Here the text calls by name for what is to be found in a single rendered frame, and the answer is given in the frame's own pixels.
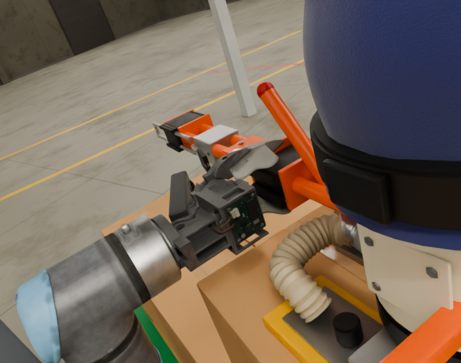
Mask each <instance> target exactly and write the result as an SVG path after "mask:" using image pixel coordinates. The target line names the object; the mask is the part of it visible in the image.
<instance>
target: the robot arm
mask: <svg viewBox="0 0 461 363"><path fill-rule="evenodd" d="M283 143H284V140H283V139H271V140H265V141H262V142H259V143H255V144H253V145H250V146H247V147H245V148H240V149H238V150H236V151H233V152H231V153H228V154H226V155H224V156H222V157H221V158H219V159H218V160H217V161H216V162H215V163H214V164H213V165H212V166H211V168H210V170H209V171H208V172H207V173H206V174H204V175H202V178H203V179H204V180H203V181H202V182H201V183H200V184H199V183H196V185H194V183H193V182H192V181H191V180H190V179H189V177H188V174H187V172H186V171H180V172H178V173H175V174H172V175H171V186H170V198H169V219H170V221H171V223H170V222H169V221H168V220H167V219H166V217H165V216H163V215H162V214H159V215H157V216H155V217H154V218H151V219H150V218H148V217H146V216H145V215H141V216H140V217H139V218H136V219H134V220H133V221H131V222H129V223H124V224H122V225H121V226H120V228H118V229H117V230H115V231H113V232H112V233H110V234H109V235H107V236H105V237H103V238H101V239H99V240H98V241H96V242H94V243H93V244H91V245H89V246H87V247H86V248H84V249H82V250H80V251H79V252H77V253H75V254H73V255H72V256H69V257H68V258H67V259H64V260H62V261H61V262H59V263H57V264H56V265H54V266H52V267H51V268H49V269H43V270H42V271H41V272H40V273H39V274H38V275H37V276H35V277H33V278H32V279H30V280H29V281H27V282H25V283H24V284H22V285H21V286H20V287H19V288H18V290H17V292H16V295H15V303H16V306H17V312H18V314H19V318H20V320H21V322H22V325H23V327H24V330H25V332H26V334H27V337H28V339H29V340H30V343H31V344H32V346H33V348H34V350H35V351H36V353H37V355H38V356H39V358H41V360H42V361H43V362H44V363H59V361H60V360H61V358H62V359H63V360H64V361H65V363H163V362H162V358H161V355H160V353H159V351H158V349H157V348H156V347H155V346H154V345H153V344H152V343H151V340H150V339H149V337H148V335H147V333H146V332H145V330H144V328H143V327H142V325H141V323H140V321H139V320H138V317H137V316H136V314H135V312H134V310H135V309H136V308H138V307H140V306H141V305H142V304H144V303H146V302H147V301H149V300H150V299H152V298H154V297H155V296H157V295H158V294H160V293H161V292H163V291H164V290H166V289H167V288H169V287H170V286H172V285H173V284H175V283H176V282H178V281H179V280H180V279H181V278H182V272H181V269H182V268H184V267H186V268H187V269H188V270H189V271H190V272H192V271H194V270H195V269H196V268H198V267H199V266H201V265H203V264H204V263H205V262H207V261H209V260H210V259H211V258H213V257H214V256H216V255H218V254H219V253H220V252H222V251H224V250H226V249H228V250H229V251H231V252H232V253H234V254H235V255H238V254H240V253H241V252H242V251H244V250H246V249H247V248H248V247H250V246H252V245H253V244H254V243H256V242H257V241H259V240H260V239H262V238H263V237H264V236H266V235H268V234H269V232H268V231H267V230H264V229H263V228H264V227H265V226H266V223H265V219H264V216H263V214H264V213H274V214H279V215H286V214H289V213H291V212H292V210H289V209H288V207H287V203H286V201H285V204H286V207H285V208H283V209H281V208H279V207H277V206H276V205H273V204H272V203H270V202H267V201H266V200H264V199H262V198H260V197H259V196H257V194H256V190H255V187H253V186H251V185H250V184H249V183H248V182H247V181H244V180H243V179H245V178H246V177H248V176H249V175H250V174H251V173H253V172H254V171H255V170H258V169H266V168H269V167H271V166H273V165H275V164H276V162H277V161H278V159H279V157H278V156H277V155H276V154H275V153H274V152H275V151H276V150H277V149H278V148H279V147H280V146H281V145H282V144H283ZM232 177H234V179H235V180H236V181H234V180H232V179H231V178H232ZM225 179H227V180H228V181H226V180H225ZM229 179H231V180H229ZM253 234H257V235H258V237H257V238H255V239H254V240H252V241H251V242H249V243H247V244H246V245H245V246H242V245H241V244H240V243H241V242H243V241H245V240H246V239H247V238H249V237H250V236H252V235H253Z"/></svg>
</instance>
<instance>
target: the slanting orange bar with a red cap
mask: <svg viewBox="0 0 461 363"><path fill-rule="evenodd" d="M257 95H258V97H259V98H260V99H261V100H262V101H263V103H264V104H265V106H266V107H267V109H268V110H269V112H270V113H271V114H272V116H273V118H274V119H275V120H276V122H277V124H278V125H279V126H280V127H281V129H282V131H283V132H284V134H285V135H286V136H287V138H288V140H289V141H290V142H291V144H292V145H293V147H294V148H295V150H296V151H297V153H298V154H299V156H300V157H301V159H302V160H303V161H304V163H305V165H306V166H307V167H308V169H309V170H310V172H311V173H312V175H313V176H314V177H315V179H316V181H317V182H318V183H319V184H322V185H324V186H325V184H324V183H323V181H322V179H321V176H320V174H319V173H318V168H317V164H316V161H315V154H314V151H313V145H312V141H311V140H310V138H309V137H308V136H307V134H306V133H305V131H304V130H303V129H302V127H301V126H300V124H299V122H298V121H297V120H296V119H295V117H294V115H293V114H292V113H291V111H290V110H289V108H288V107H287V105H286V104H285V103H284V101H283V100H282V98H281V96H280V95H279V94H278V93H277V91H276V89H275V88H274V86H273V84H272V83H270V82H268V81H264V82H261V83H260V84H259V85H258V87H257Z"/></svg>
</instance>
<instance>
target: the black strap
mask: <svg viewBox="0 0 461 363"><path fill-rule="evenodd" d="M310 138H311V141H312V145H313V151H314V154H315V161H316V164H317V168H318V173H319V174H320V176H321V179H322V181H323V183H324V184H325V185H326V186H327V187H328V193H329V197H330V200H331V201H332V202H333V203H334V204H335V205H338V206H340V207H343V208H345V209H348V210H350V211H352V212H355V213H356V214H359V215H361V216H363V217H366V218H368V219H370V220H373V221H375V222H377V223H379V224H382V225H389V224H391V223H392V221H393V220H394V221H398V222H401V223H407V224H410V225H417V226H423V227H428V228H439V229H445V230H461V161H433V160H413V159H392V158H386V157H381V156H374V155H370V154H368V153H365V152H362V151H358V150H357V149H354V148H351V147H349V146H346V145H343V144H340V143H337V142H336V141H335V140H334V139H332V138H330V137H329V136H328V134H327V132H326V130H325V128H324V126H323V123H322V121H321V119H320V116H319V114H318V110H317V111H316V112H315V114H314V115H313V117H312V119H311V121H310Z"/></svg>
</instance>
